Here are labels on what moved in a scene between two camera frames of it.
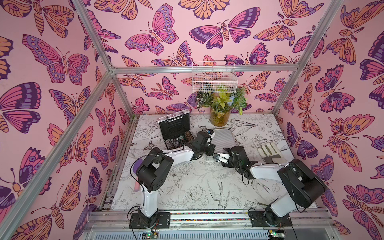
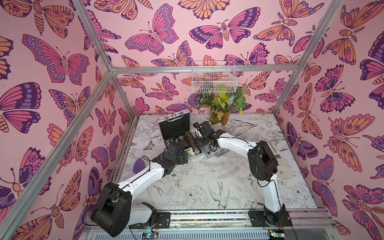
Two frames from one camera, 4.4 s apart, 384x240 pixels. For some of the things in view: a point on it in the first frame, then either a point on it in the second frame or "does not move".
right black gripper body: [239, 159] → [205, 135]
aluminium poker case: [175, 130] does not move
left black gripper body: [208, 151] → [180, 160]
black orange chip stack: [189, 137] does not move
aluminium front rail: [121, 220] does not move
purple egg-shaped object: [137, 164] does not move
